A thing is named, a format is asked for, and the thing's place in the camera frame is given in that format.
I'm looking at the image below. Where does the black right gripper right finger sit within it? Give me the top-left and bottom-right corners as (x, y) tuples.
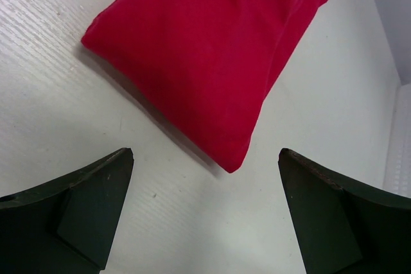
(278, 148), (410, 273)

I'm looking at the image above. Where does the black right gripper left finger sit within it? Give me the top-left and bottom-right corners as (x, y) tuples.
(1, 148), (134, 273)

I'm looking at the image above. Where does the magenta t shirt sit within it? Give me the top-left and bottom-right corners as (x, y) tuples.
(81, 0), (328, 173)

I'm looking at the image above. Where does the white plastic basket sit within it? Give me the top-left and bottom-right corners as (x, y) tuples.
(383, 84), (411, 198)

